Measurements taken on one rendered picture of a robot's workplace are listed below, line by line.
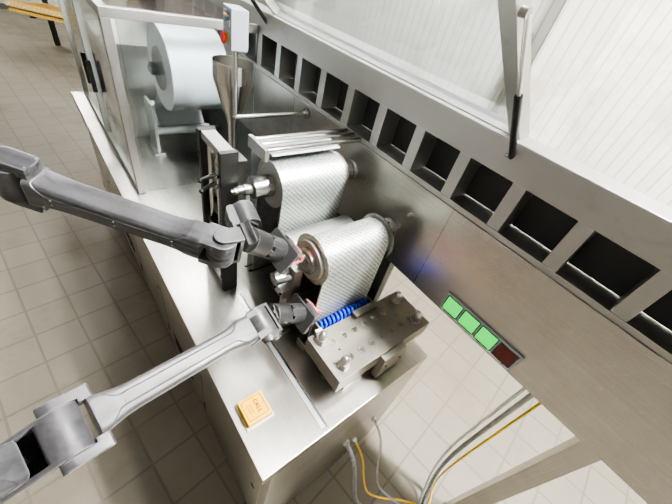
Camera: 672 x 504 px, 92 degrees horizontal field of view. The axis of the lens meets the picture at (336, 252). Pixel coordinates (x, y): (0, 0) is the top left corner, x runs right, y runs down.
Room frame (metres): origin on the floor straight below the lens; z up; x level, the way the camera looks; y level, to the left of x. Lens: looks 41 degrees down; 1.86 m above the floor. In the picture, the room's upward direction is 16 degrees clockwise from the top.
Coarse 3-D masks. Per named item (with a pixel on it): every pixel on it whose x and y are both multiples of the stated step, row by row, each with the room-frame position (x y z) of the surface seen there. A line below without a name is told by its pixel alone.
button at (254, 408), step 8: (256, 392) 0.40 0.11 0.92; (248, 400) 0.37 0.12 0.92; (256, 400) 0.38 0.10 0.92; (264, 400) 0.39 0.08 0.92; (240, 408) 0.35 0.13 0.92; (248, 408) 0.35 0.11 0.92; (256, 408) 0.36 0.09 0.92; (264, 408) 0.37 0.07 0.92; (248, 416) 0.33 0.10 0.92; (256, 416) 0.34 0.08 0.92; (264, 416) 0.35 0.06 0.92; (248, 424) 0.32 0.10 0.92
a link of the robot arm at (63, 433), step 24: (72, 408) 0.15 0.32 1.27; (24, 432) 0.11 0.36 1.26; (48, 432) 0.11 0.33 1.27; (72, 432) 0.12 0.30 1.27; (0, 456) 0.08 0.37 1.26; (24, 456) 0.09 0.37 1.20; (48, 456) 0.09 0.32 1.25; (72, 456) 0.10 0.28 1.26; (0, 480) 0.05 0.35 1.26; (24, 480) 0.06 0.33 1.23
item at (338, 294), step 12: (348, 276) 0.68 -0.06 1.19; (360, 276) 0.72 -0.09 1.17; (372, 276) 0.77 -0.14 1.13; (324, 288) 0.61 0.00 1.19; (336, 288) 0.65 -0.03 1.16; (348, 288) 0.69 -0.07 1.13; (360, 288) 0.74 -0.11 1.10; (324, 300) 0.62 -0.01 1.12; (336, 300) 0.66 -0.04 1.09; (348, 300) 0.71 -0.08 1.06; (324, 312) 0.64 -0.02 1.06; (336, 312) 0.68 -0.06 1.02; (312, 324) 0.61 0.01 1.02
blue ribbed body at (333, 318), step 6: (360, 300) 0.74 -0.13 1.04; (366, 300) 0.74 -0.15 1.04; (348, 306) 0.71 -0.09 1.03; (354, 306) 0.71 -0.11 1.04; (360, 306) 0.71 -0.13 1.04; (342, 312) 0.68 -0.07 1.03; (348, 312) 0.68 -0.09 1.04; (324, 318) 0.63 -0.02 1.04; (330, 318) 0.64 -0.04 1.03; (336, 318) 0.64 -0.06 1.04; (342, 318) 0.65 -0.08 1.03; (318, 324) 0.60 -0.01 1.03; (324, 324) 0.61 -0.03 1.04; (330, 324) 0.62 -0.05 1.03
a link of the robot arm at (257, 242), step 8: (240, 224) 0.52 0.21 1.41; (248, 224) 0.52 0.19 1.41; (256, 224) 0.54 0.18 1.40; (248, 232) 0.51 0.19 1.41; (256, 232) 0.51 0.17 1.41; (264, 232) 0.52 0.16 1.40; (248, 240) 0.49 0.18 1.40; (256, 240) 0.49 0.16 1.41; (264, 240) 0.50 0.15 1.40; (272, 240) 0.52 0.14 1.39; (248, 248) 0.48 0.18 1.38; (256, 248) 0.48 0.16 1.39; (264, 248) 0.50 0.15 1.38; (264, 256) 0.50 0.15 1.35
